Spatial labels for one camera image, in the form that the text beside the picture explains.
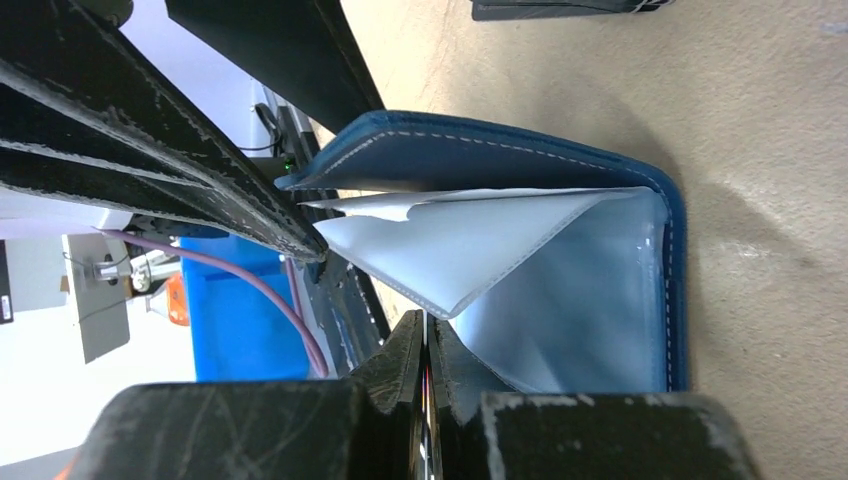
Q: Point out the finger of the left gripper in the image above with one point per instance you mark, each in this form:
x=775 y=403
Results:
x=85 y=117
x=303 y=50

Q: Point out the blue plastic bin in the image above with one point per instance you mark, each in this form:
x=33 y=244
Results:
x=237 y=333

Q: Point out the blue leather card holder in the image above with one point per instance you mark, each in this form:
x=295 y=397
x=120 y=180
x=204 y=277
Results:
x=562 y=266

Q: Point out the single black credit card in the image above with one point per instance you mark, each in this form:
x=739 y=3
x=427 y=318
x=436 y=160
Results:
x=426 y=455

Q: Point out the black credit card stack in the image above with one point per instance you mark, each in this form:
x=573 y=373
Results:
x=509 y=10

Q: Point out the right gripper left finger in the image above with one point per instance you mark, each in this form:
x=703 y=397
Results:
x=366 y=425

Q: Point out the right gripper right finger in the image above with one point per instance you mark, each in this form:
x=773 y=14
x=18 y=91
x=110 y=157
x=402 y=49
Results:
x=482 y=427

